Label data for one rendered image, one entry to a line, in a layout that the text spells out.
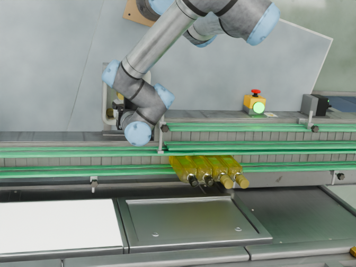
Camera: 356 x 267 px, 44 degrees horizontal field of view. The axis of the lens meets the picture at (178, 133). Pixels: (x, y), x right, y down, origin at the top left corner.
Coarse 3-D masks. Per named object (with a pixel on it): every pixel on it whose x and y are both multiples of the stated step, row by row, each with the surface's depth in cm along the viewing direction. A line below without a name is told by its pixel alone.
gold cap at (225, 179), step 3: (222, 177) 154; (225, 177) 153; (228, 177) 153; (222, 180) 153; (225, 180) 152; (228, 180) 151; (231, 180) 151; (222, 183) 153; (225, 183) 151; (228, 183) 151; (231, 183) 152; (225, 186) 152; (228, 186) 152; (231, 186) 152
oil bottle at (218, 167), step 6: (204, 156) 169; (210, 156) 169; (216, 156) 169; (210, 162) 163; (216, 162) 163; (222, 162) 164; (216, 168) 158; (222, 168) 158; (216, 174) 158; (216, 180) 158
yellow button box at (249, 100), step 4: (244, 96) 187; (248, 96) 184; (252, 96) 184; (256, 96) 184; (260, 96) 186; (244, 100) 187; (248, 100) 183; (252, 100) 181; (256, 100) 182; (260, 100) 182; (264, 100) 183; (244, 104) 187; (248, 104) 183; (252, 104) 182; (264, 104) 183; (244, 108) 187; (248, 108) 183; (252, 108) 183; (264, 108) 184; (248, 112) 183; (252, 112) 183; (256, 112) 184
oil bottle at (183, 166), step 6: (174, 156) 167; (180, 156) 166; (186, 156) 167; (174, 162) 166; (180, 162) 161; (186, 162) 161; (174, 168) 166; (180, 168) 158; (186, 168) 155; (192, 168) 156; (180, 174) 158; (186, 174) 155; (186, 180) 155
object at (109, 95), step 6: (144, 78) 171; (150, 78) 167; (108, 90) 171; (114, 90) 172; (108, 96) 172; (114, 96) 172; (108, 102) 172; (108, 108) 173; (108, 120) 168; (114, 120) 170
